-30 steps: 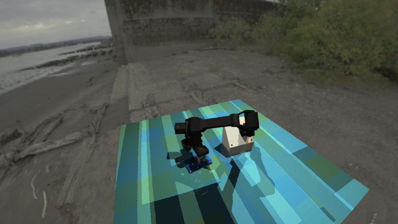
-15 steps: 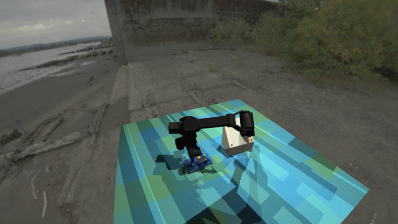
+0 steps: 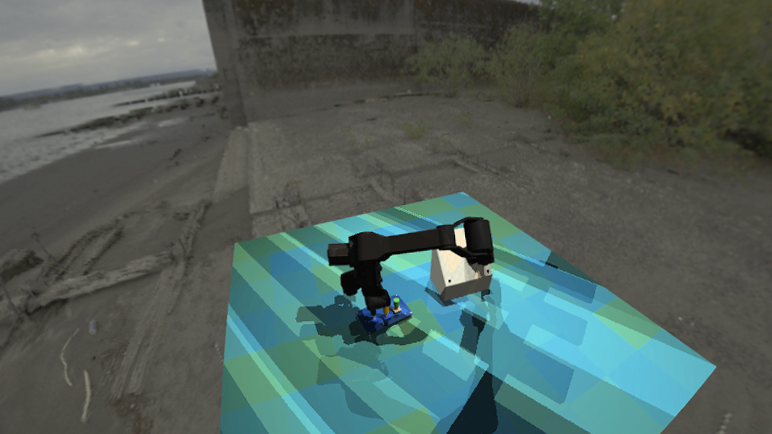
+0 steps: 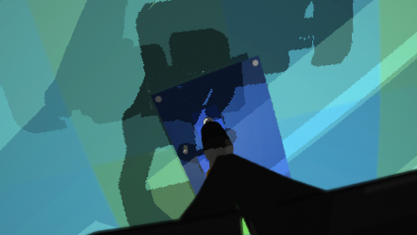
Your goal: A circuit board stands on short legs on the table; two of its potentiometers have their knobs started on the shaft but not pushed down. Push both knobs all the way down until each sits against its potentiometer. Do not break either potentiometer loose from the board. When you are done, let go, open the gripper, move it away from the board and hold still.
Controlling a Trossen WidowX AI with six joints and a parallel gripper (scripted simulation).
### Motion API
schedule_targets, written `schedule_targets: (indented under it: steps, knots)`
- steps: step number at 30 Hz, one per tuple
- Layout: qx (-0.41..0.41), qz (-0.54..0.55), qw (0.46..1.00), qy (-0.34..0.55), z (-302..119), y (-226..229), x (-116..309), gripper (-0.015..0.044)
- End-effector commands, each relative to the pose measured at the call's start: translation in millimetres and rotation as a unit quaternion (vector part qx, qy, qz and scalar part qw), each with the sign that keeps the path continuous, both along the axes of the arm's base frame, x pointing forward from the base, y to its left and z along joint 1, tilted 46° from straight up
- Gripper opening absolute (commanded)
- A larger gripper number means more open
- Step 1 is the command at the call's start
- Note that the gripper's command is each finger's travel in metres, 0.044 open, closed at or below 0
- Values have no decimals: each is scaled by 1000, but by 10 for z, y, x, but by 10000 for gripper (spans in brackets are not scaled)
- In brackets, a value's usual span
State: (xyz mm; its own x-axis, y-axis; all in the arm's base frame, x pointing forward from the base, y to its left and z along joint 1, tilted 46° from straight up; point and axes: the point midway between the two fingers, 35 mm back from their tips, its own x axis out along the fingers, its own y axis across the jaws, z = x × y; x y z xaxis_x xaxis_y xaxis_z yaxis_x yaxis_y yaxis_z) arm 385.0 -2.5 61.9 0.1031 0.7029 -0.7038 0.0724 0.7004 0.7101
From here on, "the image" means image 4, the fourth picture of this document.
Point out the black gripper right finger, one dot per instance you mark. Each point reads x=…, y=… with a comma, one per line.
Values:
x=272, y=204

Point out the blue circuit board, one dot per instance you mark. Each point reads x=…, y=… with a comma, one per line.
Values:
x=228, y=111

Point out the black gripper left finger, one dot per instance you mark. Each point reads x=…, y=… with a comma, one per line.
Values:
x=212, y=212

